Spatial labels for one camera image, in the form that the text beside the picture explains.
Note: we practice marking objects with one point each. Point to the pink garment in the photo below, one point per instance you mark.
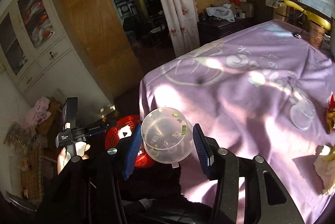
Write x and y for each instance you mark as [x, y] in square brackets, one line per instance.
[39, 111]

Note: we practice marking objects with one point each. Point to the red plastic basket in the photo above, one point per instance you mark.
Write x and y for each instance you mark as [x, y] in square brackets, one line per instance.
[113, 132]

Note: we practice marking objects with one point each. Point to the clear plastic container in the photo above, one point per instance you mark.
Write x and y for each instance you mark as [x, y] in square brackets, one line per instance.
[165, 135]

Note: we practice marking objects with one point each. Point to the clear plastic lid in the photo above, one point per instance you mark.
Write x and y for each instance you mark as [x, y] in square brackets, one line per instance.
[303, 115]

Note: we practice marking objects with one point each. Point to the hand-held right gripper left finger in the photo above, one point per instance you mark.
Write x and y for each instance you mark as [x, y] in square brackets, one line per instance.
[132, 156]

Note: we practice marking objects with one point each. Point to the crumpled white tissue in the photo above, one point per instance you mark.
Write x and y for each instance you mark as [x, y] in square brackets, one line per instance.
[324, 174]

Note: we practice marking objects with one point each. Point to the red snack bag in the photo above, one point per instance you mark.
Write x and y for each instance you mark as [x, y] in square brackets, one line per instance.
[331, 106]

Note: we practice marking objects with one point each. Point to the purple printed tablecloth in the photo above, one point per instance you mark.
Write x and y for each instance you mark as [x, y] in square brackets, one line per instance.
[235, 98]

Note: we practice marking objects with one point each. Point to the white cabinet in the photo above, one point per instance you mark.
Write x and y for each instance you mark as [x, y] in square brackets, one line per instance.
[52, 69]

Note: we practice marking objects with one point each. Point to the white floral curtain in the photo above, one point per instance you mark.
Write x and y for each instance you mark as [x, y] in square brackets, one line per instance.
[172, 4]

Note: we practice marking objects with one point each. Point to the white plastic bag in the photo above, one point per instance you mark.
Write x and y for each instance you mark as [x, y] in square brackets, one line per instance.
[219, 12]

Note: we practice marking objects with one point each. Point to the person's left hand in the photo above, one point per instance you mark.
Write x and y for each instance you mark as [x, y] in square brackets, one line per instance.
[62, 161]

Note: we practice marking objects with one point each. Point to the brown patterned blanket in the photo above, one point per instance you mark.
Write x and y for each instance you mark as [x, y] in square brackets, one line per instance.
[34, 156]

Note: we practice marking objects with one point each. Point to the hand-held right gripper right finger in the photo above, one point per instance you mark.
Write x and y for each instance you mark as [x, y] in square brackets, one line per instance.
[201, 150]

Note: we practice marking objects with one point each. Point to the cardboard box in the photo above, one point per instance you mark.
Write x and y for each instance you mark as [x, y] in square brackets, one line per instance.
[246, 9]

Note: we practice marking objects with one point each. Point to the dark wooden chest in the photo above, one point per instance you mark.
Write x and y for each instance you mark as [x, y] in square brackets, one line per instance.
[222, 29]

